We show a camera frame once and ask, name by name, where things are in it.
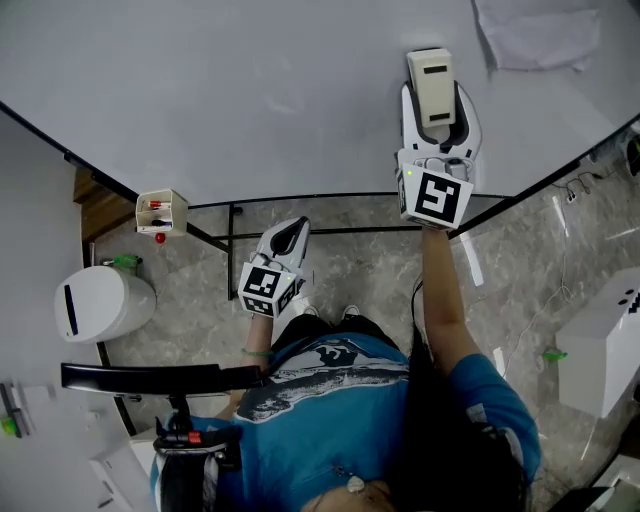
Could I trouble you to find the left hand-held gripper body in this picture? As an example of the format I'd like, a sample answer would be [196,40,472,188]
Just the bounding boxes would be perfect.
[237,251,308,320]

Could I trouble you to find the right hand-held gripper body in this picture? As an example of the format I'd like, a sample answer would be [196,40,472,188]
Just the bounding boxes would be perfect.
[395,147,476,232]

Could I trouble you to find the beige rectangular device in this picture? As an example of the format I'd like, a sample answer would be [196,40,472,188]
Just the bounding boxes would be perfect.
[405,48,457,130]

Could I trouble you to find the person's left forearm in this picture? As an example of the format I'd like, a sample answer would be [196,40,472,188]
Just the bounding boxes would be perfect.
[215,313,277,422]

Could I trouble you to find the person's right forearm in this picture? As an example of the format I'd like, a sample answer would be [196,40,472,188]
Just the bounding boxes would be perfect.
[419,227,482,377]

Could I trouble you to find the person's black trousers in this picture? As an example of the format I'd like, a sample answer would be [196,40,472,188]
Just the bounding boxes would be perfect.
[272,313,401,354]

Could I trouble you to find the cream marker holder box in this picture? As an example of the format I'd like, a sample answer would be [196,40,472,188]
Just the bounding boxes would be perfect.
[135,188,190,237]

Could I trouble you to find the light grey cloth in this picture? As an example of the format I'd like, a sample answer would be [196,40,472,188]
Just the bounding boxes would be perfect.
[472,0,601,72]

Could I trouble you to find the black flat mounted device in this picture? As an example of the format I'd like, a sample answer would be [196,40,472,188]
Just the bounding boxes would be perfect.
[60,363,265,397]

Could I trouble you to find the white oval lidded bin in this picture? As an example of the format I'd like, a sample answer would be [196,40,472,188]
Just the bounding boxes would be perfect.
[53,265,157,345]

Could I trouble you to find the person's blue printed shirt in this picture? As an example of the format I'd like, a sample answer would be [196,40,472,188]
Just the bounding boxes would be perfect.
[149,332,544,512]

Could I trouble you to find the brown wooden steps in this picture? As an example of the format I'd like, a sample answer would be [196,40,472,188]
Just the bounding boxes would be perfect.
[73,167,141,242]

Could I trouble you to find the white box with black marks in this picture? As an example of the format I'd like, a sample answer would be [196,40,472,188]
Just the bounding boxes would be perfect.
[555,267,640,419]

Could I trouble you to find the person's bare neck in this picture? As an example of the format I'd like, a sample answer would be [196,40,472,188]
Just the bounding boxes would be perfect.
[299,480,401,512]

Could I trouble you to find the white rounded appliance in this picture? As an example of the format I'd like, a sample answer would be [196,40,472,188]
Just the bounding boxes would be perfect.
[88,438,157,512]

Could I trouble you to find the grey flat tool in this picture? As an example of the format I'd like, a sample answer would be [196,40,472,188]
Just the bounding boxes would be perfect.
[0,382,32,440]

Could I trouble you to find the white and black appliance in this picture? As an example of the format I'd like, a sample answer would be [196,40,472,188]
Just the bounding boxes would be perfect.
[549,452,640,512]

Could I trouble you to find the grey black shoulder strap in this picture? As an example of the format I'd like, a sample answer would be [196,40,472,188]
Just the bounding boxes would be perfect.
[152,449,222,512]

